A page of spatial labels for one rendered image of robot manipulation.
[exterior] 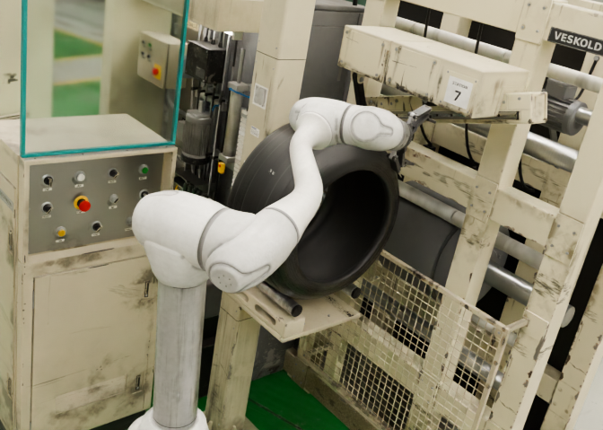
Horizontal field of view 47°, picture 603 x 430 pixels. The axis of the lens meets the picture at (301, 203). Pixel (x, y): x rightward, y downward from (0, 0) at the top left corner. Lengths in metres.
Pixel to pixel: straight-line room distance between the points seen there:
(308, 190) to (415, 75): 0.92
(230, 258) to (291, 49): 1.25
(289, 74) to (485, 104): 0.67
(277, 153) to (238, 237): 0.93
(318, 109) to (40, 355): 1.46
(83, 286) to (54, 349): 0.26
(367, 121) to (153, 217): 0.57
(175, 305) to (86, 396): 1.52
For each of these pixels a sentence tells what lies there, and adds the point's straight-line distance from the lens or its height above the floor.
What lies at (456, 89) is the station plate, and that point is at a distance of 2.19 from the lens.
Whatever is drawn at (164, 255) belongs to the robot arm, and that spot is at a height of 1.47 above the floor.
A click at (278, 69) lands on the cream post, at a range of 2.39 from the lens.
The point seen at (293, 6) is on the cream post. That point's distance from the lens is 2.37.
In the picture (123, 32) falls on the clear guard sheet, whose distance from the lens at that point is 2.38.
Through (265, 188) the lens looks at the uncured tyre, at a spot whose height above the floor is 1.32.
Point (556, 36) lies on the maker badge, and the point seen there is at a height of 1.90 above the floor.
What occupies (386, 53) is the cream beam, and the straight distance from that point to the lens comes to 2.38.
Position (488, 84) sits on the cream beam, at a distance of 2.18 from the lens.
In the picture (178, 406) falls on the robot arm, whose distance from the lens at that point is 1.62.
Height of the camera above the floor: 2.12
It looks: 23 degrees down
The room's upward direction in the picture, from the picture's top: 10 degrees clockwise
